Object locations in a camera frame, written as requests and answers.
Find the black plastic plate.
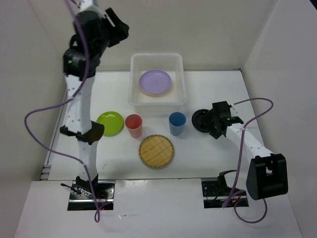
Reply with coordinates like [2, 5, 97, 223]
[191, 109, 212, 133]

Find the purple plastic plate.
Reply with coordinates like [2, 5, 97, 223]
[139, 70, 172, 94]

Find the round bamboo woven plate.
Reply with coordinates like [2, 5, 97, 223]
[138, 134, 175, 169]

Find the green plastic plate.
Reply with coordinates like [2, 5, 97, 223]
[97, 111, 124, 136]

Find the red plastic cup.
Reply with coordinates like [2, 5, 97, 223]
[125, 114, 143, 138]

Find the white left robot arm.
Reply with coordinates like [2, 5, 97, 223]
[60, 0, 129, 198]

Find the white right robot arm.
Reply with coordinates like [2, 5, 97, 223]
[198, 101, 288, 200]

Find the translucent white plastic bin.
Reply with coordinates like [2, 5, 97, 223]
[128, 53, 188, 115]

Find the blue plastic cup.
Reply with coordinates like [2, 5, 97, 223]
[168, 112, 186, 136]

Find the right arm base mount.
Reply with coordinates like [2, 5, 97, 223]
[201, 178, 249, 209]

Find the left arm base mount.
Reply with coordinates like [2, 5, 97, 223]
[60, 180, 115, 211]

